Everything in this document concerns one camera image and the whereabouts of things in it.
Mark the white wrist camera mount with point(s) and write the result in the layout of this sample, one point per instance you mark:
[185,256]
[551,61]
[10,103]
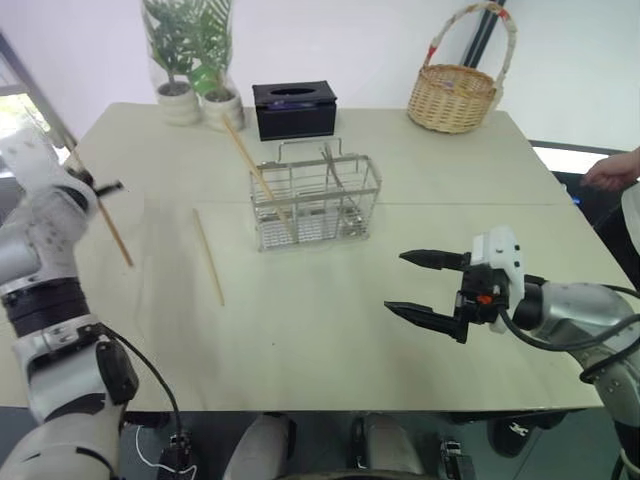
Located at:
[502,260]
[30,160]

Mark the bystander forearm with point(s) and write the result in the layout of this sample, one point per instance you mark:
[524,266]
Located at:
[632,162]

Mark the bystander white garment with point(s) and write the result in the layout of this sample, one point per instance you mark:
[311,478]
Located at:
[631,220]

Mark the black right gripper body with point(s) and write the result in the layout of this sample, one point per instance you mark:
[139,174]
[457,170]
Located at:
[477,295]

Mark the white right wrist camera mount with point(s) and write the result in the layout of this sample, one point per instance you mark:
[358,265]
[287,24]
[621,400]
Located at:
[502,260]

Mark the potted plant in white pot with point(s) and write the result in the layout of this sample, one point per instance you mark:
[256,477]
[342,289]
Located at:
[175,100]
[222,102]

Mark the black shoe with white logo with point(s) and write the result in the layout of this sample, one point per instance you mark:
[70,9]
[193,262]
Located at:
[517,434]

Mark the bystander bare hand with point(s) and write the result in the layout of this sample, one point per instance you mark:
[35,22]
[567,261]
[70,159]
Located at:
[605,174]

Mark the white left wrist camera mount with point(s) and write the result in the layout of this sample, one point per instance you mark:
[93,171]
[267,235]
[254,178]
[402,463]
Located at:
[30,160]

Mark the wooden chopstick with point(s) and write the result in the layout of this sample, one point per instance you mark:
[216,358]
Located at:
[117,240]
[242,150]
[209,260]

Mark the black tissue box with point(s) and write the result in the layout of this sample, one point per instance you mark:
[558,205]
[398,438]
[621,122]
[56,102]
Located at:
[295,115]

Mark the grey robot leg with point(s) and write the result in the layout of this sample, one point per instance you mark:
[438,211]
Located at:
[260,447]
[390,445]

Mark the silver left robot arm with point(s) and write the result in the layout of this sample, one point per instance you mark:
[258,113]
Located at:
[60,380]

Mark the black vertical post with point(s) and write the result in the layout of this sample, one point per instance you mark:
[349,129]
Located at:
[482,35]

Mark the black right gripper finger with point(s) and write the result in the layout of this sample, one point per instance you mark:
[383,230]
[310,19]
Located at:
[435,259]
[430,319]

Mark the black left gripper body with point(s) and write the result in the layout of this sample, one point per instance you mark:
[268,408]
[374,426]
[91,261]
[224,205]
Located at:
[82,176]

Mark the grey window frame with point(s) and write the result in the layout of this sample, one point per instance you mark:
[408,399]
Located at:
[35,90]

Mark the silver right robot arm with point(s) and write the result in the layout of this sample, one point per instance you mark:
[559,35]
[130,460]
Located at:
[580,307]

